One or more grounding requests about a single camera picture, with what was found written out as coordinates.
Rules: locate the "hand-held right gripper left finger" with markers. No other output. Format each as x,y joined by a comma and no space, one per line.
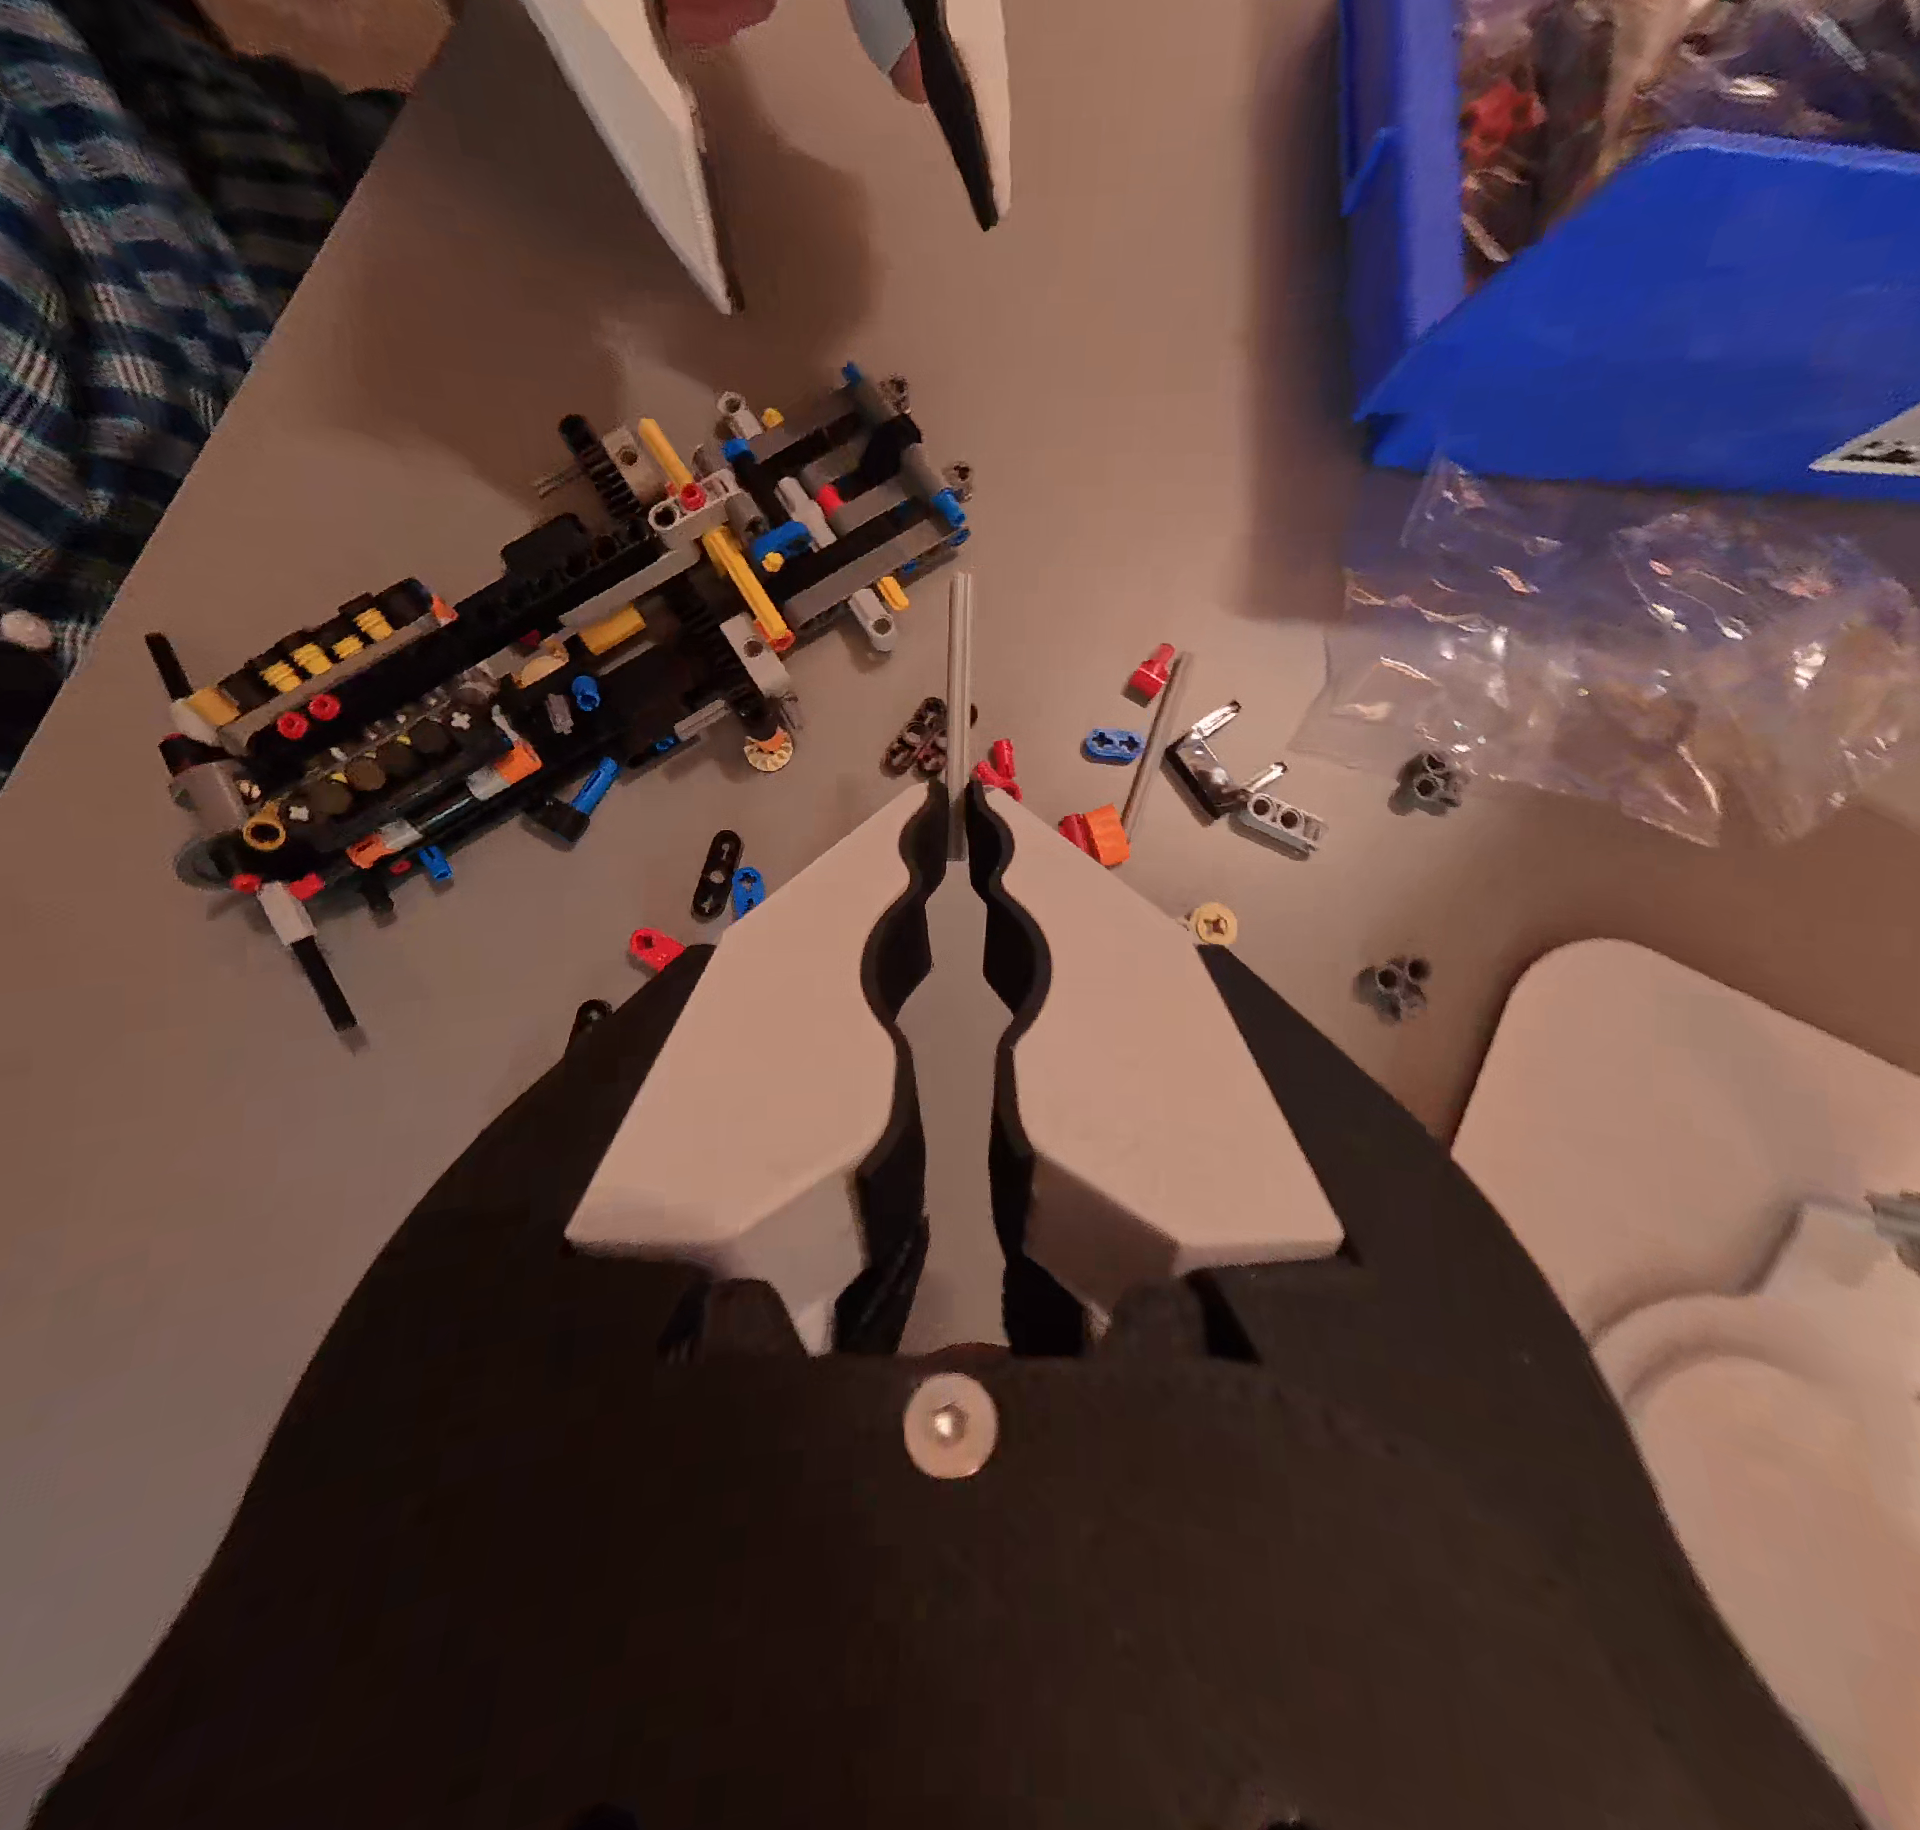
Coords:
736,1095

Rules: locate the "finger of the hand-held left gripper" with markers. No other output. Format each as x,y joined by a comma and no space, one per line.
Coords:
984,16
584,30

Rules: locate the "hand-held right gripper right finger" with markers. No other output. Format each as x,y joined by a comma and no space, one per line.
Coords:
1172,1110

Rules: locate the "grey lego axle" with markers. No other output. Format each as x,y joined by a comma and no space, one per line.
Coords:
1152,743
962,691

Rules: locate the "lego car chassis assembly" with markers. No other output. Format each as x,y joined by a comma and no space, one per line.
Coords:
841,511

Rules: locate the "small red lego piece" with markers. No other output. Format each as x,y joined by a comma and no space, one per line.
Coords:
657,947

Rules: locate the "tan lego pulley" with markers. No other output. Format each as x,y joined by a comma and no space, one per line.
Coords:
1213,925

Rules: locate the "blue lego liftarm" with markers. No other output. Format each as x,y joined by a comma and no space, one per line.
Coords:
1110,741
746,894

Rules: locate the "black lego liftarm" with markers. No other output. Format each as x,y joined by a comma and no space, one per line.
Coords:
717,871

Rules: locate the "dark grey lego connector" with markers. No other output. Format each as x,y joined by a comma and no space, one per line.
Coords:
1429,781
1395,989

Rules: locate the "orange lego piece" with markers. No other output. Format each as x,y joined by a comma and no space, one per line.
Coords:
1108,837

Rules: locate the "light grey short lego beam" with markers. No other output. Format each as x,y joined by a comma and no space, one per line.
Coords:
1282,821

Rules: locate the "dark thin lego liftarm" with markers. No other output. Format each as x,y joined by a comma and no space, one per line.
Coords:
904,747
934,723

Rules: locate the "red lego connector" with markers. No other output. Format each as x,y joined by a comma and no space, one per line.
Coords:
1152,672

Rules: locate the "clear bags of lego parts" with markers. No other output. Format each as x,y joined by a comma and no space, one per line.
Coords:
1650,46

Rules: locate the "person's torso plaid shirt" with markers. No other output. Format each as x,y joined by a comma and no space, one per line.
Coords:
107,330

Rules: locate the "clear plastic bag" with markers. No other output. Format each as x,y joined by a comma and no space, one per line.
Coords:
1621,660

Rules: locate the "blue plastic bin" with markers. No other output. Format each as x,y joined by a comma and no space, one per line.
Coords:
1650,316

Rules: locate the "black u-shaped lego bracket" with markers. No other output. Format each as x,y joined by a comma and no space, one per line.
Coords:
1201,774

